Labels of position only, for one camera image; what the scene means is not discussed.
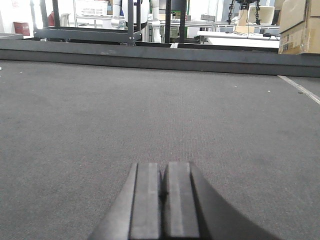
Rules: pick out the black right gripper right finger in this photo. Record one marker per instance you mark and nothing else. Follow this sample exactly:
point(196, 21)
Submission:
point(194, 210)

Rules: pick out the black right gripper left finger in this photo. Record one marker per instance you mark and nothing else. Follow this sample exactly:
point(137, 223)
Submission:
point(135, 214)

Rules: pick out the dark grey table mat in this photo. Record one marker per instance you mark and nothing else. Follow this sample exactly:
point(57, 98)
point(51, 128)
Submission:
point(69, 134)

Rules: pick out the white background table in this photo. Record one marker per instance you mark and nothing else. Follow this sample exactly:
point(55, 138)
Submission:
point(240, 39)

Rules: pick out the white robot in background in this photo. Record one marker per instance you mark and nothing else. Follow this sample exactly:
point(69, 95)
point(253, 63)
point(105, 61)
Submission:
point(146, 7)

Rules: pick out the cardboard box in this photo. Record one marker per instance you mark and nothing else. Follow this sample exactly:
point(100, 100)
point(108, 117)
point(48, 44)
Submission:
point(299, 27)

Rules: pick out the dark grey table rail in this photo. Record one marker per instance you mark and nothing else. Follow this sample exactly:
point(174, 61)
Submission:
point(163, 58)

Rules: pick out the black metal frame cart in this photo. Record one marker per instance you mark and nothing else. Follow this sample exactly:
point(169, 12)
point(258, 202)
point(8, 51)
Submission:
point(127, 33)

